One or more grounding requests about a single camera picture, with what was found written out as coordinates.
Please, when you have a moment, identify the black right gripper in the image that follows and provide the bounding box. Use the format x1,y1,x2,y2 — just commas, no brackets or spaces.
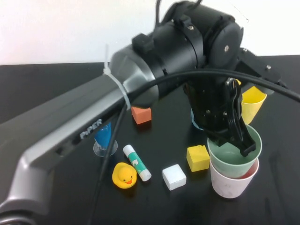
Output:
184,77,256,157

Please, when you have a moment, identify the green plastic cup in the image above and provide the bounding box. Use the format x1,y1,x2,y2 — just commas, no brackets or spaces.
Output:
207,125,263,179

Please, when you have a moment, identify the yellow plastic cup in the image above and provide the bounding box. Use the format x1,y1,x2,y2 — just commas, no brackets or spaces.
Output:
235,79,267,125

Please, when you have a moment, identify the light blue plastic cup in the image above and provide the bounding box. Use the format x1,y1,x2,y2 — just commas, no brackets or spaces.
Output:
190,107,204,131

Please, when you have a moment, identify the yellow foam cube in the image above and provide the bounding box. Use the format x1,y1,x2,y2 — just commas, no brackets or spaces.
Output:
187,144,210,173

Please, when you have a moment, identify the pink plastic cup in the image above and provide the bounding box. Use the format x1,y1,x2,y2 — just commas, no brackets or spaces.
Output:
210,158,260,199

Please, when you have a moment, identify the white foam cube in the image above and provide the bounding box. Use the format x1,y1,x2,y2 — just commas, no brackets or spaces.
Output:
162,164,187,191

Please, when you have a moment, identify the orange foam cube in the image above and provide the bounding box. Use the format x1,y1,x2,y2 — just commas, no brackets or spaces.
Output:
131,105,152,125

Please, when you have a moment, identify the white green glue stick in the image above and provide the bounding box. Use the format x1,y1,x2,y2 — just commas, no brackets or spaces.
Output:
122,144,152,182

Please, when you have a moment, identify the yellow rubber duck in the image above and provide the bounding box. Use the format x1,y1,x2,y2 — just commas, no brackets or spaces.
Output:
112,162,138,189

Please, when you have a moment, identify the white zip tie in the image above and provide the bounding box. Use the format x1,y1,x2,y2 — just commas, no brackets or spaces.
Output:
103,44,132,111

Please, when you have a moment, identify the blue paper-wrapped tall glass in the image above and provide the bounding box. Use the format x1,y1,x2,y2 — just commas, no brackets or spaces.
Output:
93,121,119,157

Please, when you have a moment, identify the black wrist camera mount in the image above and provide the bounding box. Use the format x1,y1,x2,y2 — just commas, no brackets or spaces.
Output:
238,46,289,97

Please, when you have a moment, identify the thin black cable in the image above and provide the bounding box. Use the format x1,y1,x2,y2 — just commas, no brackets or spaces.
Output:
155,0,165,25

